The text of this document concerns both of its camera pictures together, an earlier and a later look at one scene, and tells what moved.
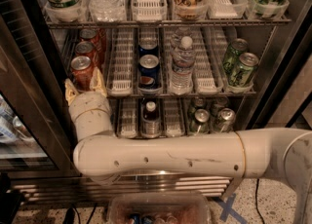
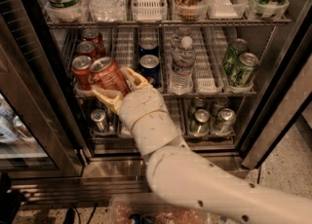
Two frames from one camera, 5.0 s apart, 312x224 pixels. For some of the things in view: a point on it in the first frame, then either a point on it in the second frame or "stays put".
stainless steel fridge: [177, 54] stays put
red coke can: [81, 67] -> [106, 74]
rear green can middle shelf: [237, 47] stays put
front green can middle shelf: [244, 69] stays put
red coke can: [87, 49] -> [81, 70]
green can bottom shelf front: [201, 122] stays put
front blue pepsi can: [149, 72] stays put
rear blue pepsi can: [148, 46] stays put
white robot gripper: [87, 100] -> [140, 105]
